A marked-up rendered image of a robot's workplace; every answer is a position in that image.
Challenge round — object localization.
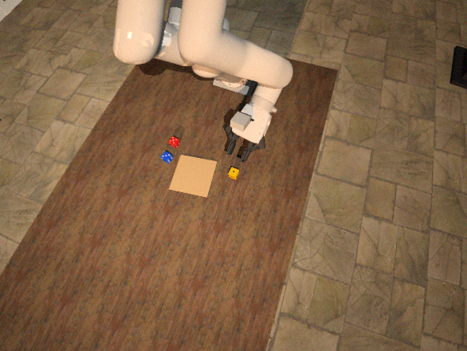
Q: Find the yellow die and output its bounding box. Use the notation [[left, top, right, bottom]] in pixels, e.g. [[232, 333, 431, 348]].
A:
[[228, 167, 239, 179]]

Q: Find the red die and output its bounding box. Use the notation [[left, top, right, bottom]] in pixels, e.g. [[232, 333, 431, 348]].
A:
[[168, 136, 180, 148]]

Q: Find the peach flat mat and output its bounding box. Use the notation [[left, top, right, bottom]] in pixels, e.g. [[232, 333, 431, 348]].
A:
[[169, 155, 217, 198]]

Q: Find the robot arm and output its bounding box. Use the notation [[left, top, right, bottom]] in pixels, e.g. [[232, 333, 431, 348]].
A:
[[113, 0, 293, 113]]

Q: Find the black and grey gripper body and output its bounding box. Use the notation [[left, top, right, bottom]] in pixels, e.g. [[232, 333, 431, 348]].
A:
[[232, 103, 272, 144]]

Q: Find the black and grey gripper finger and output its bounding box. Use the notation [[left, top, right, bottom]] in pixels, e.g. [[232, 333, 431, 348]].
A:
[[226, 126, 240, 155], [240, 135, 265, 162]]

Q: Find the blue die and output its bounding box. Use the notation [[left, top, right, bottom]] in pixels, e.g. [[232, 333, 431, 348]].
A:
[[161, 151, 174, 164]]

